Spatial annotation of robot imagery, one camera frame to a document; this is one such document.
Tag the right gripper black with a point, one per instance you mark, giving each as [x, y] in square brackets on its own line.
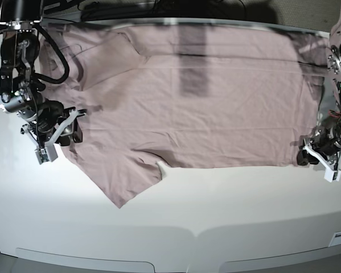
[51, 114]

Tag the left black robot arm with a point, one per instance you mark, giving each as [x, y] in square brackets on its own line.
[334, 69]

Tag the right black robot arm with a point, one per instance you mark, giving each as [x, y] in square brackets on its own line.
[21, 87]

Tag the mauve pink T-shirt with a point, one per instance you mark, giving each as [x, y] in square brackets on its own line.
[191, 96]

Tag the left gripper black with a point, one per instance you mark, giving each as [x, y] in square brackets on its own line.
[327, 142]

